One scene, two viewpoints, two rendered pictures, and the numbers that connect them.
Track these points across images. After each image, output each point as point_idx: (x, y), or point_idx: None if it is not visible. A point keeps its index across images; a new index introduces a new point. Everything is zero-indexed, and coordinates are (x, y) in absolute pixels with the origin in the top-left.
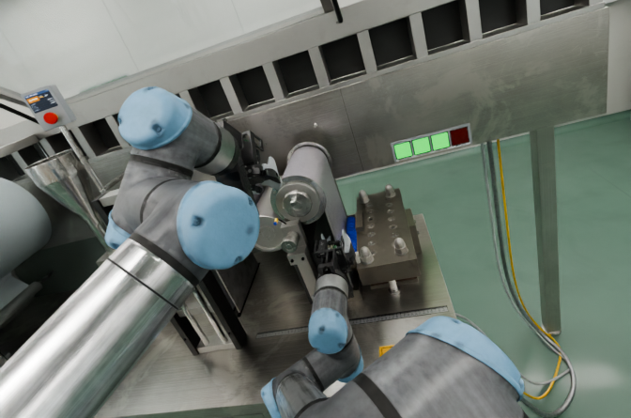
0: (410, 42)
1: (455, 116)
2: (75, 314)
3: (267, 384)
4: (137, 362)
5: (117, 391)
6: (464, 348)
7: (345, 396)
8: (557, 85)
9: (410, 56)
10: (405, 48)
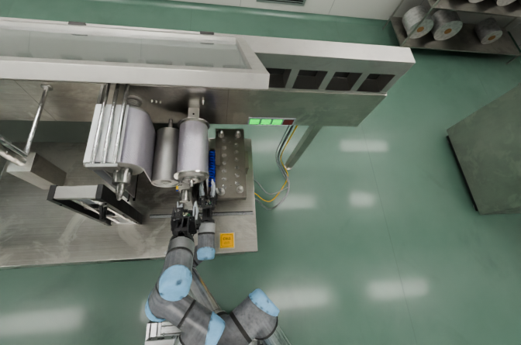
0: (284, 69)
1: (291, 114)
2: None
3: None
4: (63, 226)
5: (57, 246)
6: (268, 312)
7: (232, 329)
8: (345, 114)
9: (281, 76)
10: (280, 70)
